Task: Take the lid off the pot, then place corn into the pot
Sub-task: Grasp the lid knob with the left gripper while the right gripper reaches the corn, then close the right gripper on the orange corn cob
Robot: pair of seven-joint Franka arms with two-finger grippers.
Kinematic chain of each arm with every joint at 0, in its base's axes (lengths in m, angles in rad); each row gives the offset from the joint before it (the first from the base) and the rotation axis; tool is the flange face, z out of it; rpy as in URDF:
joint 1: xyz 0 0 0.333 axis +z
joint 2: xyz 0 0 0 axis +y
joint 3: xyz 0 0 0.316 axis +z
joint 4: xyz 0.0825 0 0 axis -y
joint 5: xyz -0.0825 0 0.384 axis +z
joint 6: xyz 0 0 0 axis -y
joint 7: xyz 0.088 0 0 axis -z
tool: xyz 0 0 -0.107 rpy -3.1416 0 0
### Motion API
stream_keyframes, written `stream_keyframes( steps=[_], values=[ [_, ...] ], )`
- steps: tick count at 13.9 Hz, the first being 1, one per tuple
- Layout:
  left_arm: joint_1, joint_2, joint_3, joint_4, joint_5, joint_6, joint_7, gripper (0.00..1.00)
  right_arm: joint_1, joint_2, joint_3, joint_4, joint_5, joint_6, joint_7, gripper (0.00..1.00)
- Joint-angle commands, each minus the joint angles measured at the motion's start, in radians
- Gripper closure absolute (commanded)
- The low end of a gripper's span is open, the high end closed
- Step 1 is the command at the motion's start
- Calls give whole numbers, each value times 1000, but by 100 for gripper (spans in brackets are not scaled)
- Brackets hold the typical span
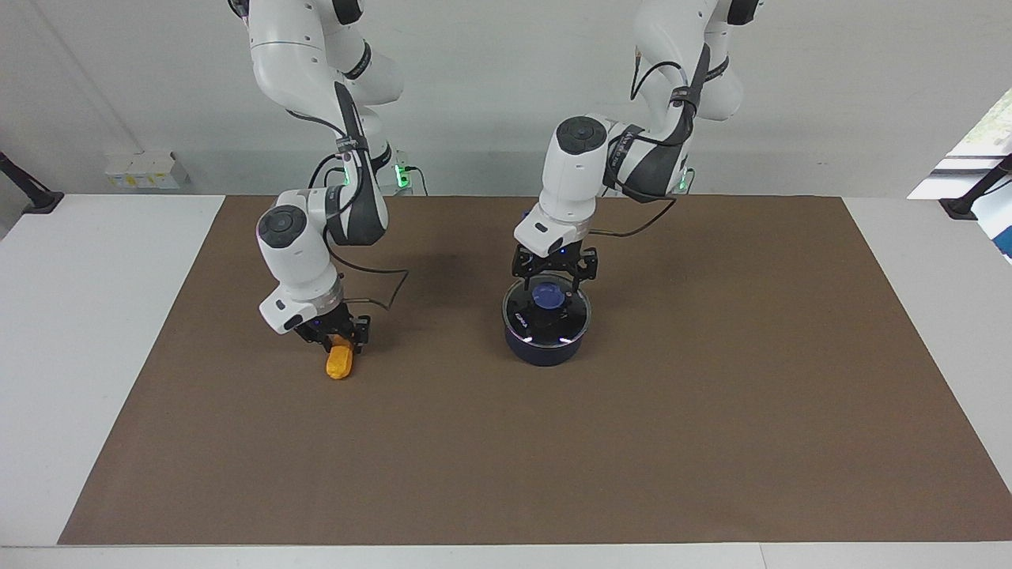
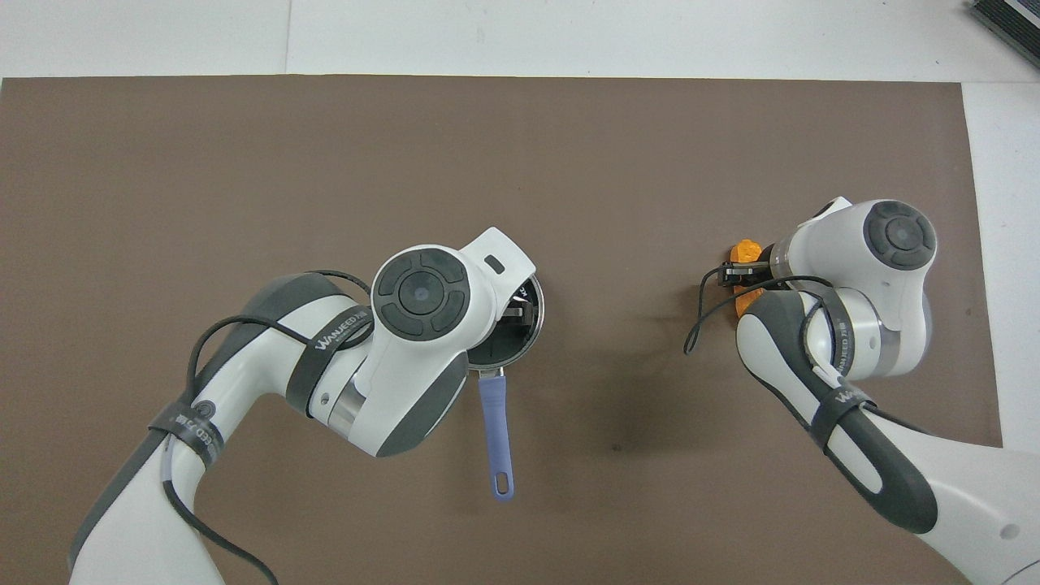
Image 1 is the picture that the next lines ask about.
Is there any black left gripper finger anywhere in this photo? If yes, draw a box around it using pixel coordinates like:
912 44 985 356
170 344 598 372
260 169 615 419
512 246 546 298
568 246 600 296

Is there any orange bread roll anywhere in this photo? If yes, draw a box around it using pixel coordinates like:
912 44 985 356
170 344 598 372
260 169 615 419
326 335 356 381

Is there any glass lid with blue knob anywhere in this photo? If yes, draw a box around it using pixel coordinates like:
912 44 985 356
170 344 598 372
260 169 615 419
503 273 592 349

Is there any brown table mat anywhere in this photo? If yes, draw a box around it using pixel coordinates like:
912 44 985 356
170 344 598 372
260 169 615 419
58 195 1012 546

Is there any black clamp stand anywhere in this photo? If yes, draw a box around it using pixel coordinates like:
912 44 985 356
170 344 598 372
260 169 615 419
939 153 1012 221
0 150 65 215

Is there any light blue object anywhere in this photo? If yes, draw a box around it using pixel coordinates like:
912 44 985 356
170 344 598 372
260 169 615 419
979 192 1012 262

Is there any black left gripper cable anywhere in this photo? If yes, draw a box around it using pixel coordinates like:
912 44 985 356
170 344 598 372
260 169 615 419
589 59 704 238

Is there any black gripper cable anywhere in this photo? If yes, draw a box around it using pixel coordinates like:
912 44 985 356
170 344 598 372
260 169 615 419
308 111 410 311
589 59 704 238

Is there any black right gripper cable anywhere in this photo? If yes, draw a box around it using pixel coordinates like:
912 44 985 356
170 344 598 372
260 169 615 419
308 111 410 311

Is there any dark blue pot with handle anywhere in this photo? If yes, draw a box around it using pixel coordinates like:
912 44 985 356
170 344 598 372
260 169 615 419
503 210 592 367

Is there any white wall socket box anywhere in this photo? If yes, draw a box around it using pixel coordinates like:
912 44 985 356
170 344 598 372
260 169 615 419
105 152 191 190

